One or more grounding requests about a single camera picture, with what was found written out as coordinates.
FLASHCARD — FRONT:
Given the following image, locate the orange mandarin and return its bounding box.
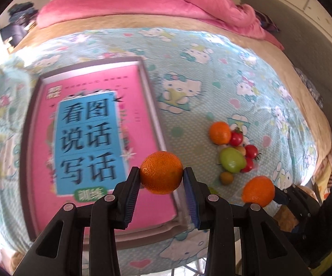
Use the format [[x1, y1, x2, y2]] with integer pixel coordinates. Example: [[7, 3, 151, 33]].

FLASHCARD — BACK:
[[241, 176, 275, 207], [140, 151, 183, 194], [208, 121, 231, 145]]

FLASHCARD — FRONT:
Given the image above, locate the small brown-green fruit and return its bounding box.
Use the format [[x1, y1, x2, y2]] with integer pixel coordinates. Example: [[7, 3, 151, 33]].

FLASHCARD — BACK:
[[219, 171, 234, 186]]

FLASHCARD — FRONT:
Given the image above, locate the red cherry tomato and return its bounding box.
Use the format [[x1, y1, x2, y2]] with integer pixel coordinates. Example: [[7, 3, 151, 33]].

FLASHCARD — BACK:
[[240, 158, 254, 173], [245, 145, 260, 160], [229, 130, 243, 147]]

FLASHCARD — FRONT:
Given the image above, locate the green apple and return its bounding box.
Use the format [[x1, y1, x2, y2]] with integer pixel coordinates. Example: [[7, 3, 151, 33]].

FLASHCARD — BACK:
[[219, 147, 247, 173]]

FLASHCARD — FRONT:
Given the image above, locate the small pale round fruit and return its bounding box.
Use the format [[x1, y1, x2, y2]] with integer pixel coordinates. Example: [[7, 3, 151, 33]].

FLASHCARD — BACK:
[[235, 146, 246, 156]]

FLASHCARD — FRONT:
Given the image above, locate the grey cardboard box tray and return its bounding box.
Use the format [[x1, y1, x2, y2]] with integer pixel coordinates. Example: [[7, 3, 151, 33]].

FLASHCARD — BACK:
[[18, 55, 190, 249]]

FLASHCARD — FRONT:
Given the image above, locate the hello kitty bed sheet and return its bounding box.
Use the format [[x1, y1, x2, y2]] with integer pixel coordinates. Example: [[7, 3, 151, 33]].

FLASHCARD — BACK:
[[0, 28, 318, 252]]

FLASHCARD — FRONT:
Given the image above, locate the pink book with blue title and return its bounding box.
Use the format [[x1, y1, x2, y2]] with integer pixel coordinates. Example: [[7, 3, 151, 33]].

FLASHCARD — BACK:
[[30, 64, 179, 232]]

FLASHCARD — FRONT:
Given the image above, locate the grey headboard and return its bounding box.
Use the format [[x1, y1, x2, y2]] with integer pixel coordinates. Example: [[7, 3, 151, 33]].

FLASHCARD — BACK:
[[242, 0, 332, 129]]

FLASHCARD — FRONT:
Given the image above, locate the dark patterned pillow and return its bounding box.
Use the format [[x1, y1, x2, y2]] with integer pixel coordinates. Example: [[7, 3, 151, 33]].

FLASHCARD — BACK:
[[255, 10, 280, 33]]

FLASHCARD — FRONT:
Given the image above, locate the pink blanket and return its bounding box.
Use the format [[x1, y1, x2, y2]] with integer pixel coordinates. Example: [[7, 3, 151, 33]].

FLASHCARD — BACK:
[[37, 0, 283, 49]]

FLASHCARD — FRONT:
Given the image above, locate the pile of dark clothes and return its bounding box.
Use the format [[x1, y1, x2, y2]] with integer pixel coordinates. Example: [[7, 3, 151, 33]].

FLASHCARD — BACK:
[[0, 1, 39, 47]]

